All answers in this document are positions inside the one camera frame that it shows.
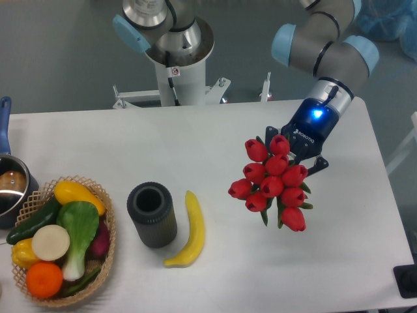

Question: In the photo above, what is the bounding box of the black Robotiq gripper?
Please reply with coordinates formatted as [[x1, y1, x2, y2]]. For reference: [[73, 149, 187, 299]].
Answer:
[[265, 98, 339, 175]]

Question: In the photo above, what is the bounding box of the red tulip bouquet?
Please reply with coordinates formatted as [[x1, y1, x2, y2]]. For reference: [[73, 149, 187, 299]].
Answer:
[[228, 134, 313, 232]]

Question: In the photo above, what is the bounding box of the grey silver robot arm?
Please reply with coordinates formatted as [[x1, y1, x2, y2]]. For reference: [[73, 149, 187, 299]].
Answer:
[[112, 1, 379, 174]]

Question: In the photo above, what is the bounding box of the dark grey ribbed vase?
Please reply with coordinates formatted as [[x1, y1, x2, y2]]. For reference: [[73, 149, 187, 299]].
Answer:
[[126, 182, 177, 248]]

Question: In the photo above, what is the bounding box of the yellow plastic banana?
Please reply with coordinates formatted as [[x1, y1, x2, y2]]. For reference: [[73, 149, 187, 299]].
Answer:
[[164, 190, 205, 268]]

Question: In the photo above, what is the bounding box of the blue plastic bag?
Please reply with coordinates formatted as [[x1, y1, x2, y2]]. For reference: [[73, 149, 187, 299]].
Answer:
[[356, 1, 416, 61]]

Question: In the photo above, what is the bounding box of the black device at edge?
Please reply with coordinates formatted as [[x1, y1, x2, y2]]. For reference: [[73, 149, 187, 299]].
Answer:
[[393, 264, 416, 299]]

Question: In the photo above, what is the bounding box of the purple sweet potato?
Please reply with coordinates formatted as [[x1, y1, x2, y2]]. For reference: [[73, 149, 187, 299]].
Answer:
[[90, 220, 110, 258]]

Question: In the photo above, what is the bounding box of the green bok choy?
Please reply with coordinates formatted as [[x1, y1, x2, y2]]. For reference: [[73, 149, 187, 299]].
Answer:
[[57, 201, 99, 282]]

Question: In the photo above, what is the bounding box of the yellow squash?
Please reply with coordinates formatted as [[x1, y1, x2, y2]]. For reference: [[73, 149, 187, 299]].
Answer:
[[53, 181, 106, 216]]

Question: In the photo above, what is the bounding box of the woven wicker basket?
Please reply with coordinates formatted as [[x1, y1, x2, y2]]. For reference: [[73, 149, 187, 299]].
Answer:
[[12, 175, 116, 308]]

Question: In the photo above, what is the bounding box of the green chili pepper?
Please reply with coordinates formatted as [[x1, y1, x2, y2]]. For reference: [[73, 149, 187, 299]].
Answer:
[[61, 267, 101, 298]]

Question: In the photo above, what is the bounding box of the dark green cucumber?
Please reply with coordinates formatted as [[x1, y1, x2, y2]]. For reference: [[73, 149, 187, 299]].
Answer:
[[6, 196, 62, 245]]

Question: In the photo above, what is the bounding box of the cream round radish slice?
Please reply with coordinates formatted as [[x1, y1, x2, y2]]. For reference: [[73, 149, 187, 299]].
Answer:
[[31, 224, 70, 261]]

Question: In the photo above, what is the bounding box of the blue saucepan with lid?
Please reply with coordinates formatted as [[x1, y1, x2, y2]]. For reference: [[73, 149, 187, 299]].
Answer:
[[1, 97, 38, 230]]

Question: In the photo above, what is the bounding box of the orange fruit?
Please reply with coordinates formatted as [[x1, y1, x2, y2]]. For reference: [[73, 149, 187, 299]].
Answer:
[[25, 262, 63, 299]]

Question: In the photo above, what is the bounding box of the yellow bell pepper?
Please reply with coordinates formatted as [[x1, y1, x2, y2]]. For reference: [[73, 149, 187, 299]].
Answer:
[[12, 238, 40, 269]]

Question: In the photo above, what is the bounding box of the white metal frame right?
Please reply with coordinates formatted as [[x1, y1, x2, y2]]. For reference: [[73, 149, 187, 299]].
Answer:
[[385, 112, 416, 175]]

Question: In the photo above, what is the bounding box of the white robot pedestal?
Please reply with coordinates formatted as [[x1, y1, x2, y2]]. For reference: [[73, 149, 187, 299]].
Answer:
[[112, 16, 273, 110]]

